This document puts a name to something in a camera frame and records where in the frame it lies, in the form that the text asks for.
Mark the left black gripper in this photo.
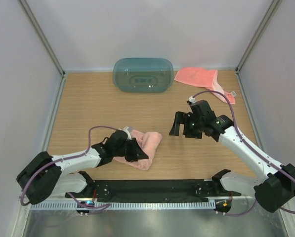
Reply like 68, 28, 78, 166
113, 137, 148, 162

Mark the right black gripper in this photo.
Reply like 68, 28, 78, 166
169, 111, 204, 139

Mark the long pink towel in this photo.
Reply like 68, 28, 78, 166
114, 130, 163, 171

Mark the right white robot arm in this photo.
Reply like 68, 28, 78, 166
169, 100, 295, 213

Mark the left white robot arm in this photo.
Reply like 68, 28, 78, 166
16, 128, 149, 206

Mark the teal translucent plastic bin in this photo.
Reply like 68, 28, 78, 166
112, 57, 174, 93

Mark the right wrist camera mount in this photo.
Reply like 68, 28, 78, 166
187, 96, 197, 106

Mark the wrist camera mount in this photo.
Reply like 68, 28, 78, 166
187, 96, 197, 106
122, 126, 133, 140

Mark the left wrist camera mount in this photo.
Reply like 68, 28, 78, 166
122, 126, 133, 140

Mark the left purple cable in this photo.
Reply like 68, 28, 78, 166
20, 125, 121, 227

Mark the purple cable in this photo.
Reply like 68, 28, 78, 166
20, 125, 121, 227
188, 90, 295, 218

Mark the slotted white cable duct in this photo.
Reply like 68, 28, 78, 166
31, 199, 215, 210

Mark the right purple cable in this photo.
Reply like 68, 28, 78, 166
188, 90, 295, 218

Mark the right aluminium frame post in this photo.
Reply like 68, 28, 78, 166
235, 0, 282, 74

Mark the aluminium frame post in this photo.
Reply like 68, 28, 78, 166
18, 0, 65, 77
235, 0, 282, 74

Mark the left aluminium frame post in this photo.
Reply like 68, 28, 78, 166
18, 0, 65, 77

